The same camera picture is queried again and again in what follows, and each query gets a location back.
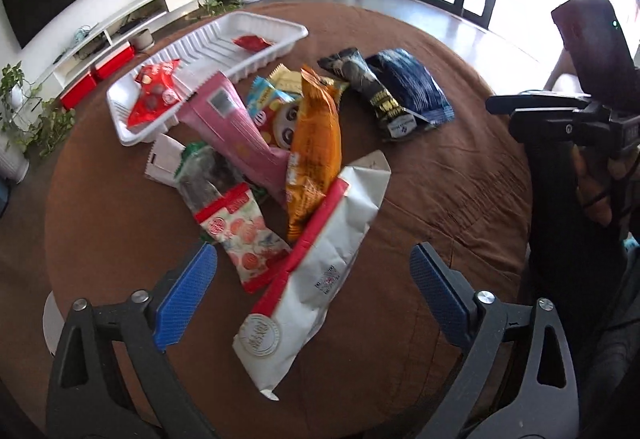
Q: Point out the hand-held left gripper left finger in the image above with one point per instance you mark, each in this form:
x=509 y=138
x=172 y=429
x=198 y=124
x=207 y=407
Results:
x=187 y=289

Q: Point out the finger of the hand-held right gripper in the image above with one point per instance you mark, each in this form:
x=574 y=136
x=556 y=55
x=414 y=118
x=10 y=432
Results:
x=530 y=103

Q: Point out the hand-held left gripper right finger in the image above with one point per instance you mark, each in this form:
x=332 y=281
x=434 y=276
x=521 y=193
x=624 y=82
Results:
x=440 y=294

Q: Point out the red white fruit-print packet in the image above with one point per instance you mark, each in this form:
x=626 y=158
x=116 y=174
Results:
x=245 y=239

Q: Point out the clear green-edged snack packet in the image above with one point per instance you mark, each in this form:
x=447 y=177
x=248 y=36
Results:
x=205 y=179

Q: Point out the dark blue snack packet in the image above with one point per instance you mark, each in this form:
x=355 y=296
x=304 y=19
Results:
x=415 y=84

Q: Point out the large white red snack bag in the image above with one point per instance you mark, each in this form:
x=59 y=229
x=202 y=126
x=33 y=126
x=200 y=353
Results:
x=320 y=269

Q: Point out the pink snack packet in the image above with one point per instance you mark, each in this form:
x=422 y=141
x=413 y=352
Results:
x=235 y=129

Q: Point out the black snack packet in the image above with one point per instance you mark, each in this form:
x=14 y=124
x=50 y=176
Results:
x=360 y=79

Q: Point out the orange snack packet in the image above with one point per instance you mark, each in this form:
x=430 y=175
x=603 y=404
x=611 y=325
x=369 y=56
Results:
x=312 y=144

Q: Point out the blue panda snack packet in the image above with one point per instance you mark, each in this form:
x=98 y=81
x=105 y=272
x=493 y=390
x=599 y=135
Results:
x=272 y=114

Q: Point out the red packet with round sweets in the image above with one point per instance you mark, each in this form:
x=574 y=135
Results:
x=155 y=94

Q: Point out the small yellow snack packet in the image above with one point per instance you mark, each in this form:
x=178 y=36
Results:
x=286 y=80

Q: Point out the white plastic tray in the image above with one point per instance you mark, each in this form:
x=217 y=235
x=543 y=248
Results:
x=215 y=39

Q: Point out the person's right forearm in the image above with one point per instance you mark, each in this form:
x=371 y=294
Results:
x=615 y=344

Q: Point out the person's right hand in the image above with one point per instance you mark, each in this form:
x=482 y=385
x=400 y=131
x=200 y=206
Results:
x=595 y=189

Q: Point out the white round stool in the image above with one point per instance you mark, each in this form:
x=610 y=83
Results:
x=51 y=324

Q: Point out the plant in white ribbed pot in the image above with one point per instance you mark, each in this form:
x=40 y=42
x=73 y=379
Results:
x=12 y=166

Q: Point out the trailing plant in small pot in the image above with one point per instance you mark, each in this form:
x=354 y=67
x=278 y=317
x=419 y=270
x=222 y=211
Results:
x=50 y=124

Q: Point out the red storage box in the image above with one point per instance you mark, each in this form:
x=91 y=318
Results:
x=79 y=91
x=114 y=62

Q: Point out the small beige pot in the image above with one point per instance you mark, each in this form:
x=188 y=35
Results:
x=142 y=40

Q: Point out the small red snack packet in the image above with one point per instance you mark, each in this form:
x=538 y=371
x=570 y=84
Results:
x=250 y=42

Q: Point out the white television cabinet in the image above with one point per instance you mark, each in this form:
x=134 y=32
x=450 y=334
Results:
x=150 y=4

